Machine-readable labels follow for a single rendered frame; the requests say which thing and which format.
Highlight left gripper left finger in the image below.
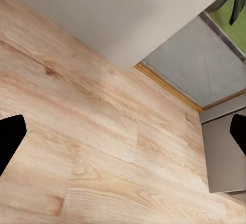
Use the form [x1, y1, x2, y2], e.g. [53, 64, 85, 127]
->
[0, 114, 27, 176]

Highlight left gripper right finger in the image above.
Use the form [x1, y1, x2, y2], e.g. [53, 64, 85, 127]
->
[230, 114, 246, 156]

